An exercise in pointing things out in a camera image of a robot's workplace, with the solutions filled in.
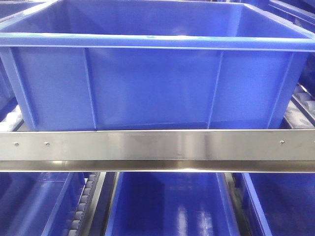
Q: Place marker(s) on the blue bin below shelf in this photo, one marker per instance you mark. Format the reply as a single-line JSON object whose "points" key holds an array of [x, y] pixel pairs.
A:
{"points": [[171, 204]]}

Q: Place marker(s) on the large blue plastic crate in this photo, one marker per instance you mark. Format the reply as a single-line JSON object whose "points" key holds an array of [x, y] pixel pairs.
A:
{"points": [[152, 64]]}

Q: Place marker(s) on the steel front shelf bar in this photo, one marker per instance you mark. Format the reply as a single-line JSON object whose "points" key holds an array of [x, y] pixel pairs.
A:
{"points": [[216, 150]]}

